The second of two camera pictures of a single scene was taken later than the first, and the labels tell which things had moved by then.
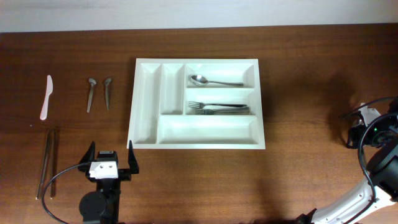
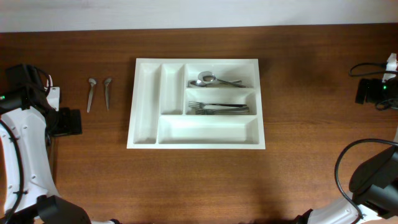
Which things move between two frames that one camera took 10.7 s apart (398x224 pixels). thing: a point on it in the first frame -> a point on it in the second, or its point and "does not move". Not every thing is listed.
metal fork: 201,105 does not move
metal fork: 212,112 does not move
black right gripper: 353,137 -> 360,91
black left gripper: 125,174 -> 73,121
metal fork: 228,109 does not move
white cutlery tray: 160,115 does not move
